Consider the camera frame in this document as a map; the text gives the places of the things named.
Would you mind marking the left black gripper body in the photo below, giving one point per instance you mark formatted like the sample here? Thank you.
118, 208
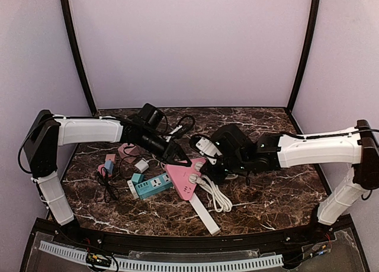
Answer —
173, 153

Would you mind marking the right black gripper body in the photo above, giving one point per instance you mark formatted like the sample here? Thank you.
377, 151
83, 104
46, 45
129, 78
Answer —
214, 171

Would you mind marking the pink triangular power strip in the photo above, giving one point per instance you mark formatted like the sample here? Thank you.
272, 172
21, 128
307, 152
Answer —
180, 176

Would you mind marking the teal power strip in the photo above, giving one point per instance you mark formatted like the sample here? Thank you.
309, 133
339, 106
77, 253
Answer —
153, 186

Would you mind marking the white usb charger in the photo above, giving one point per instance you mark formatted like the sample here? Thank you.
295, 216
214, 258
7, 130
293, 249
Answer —
142, 166

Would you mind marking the teal charger plug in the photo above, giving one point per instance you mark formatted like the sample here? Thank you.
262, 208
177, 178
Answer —
137, 178

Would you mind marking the pink cube socket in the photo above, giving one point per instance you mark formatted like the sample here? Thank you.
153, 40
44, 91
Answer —
128, 152

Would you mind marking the light pink charger block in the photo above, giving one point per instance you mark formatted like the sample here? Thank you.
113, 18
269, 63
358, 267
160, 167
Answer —
109, 163

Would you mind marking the white power strip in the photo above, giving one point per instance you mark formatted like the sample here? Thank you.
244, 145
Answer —
204, 215

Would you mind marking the bright pink plug adapter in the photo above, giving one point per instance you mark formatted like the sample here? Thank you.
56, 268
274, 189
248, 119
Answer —
102, 169

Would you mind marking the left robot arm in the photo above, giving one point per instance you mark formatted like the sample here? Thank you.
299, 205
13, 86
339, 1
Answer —
50, 131

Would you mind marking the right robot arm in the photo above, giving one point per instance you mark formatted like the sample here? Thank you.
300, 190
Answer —
230, 151

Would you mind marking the left circuit board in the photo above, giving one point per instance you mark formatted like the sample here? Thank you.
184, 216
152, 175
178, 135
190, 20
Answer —
97, 259

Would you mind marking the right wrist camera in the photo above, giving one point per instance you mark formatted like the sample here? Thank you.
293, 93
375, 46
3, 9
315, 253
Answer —
205, 147

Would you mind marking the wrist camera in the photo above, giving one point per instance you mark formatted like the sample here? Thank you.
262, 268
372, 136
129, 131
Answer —
205, 147
184, 125

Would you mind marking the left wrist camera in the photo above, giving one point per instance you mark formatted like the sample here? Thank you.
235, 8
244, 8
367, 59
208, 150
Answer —
184, 125

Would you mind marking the black front rail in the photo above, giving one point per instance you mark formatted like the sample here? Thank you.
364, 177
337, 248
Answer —
282, 241

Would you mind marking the white slotted cable duct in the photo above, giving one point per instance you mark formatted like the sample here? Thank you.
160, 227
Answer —
142, 263

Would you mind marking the right black frame post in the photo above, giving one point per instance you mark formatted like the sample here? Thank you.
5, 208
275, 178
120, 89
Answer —
308, 38

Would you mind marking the black frame post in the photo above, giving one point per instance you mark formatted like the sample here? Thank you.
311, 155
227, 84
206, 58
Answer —
308, 38
76, 54

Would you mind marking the left black frame post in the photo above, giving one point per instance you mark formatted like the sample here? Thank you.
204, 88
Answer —
76, 54

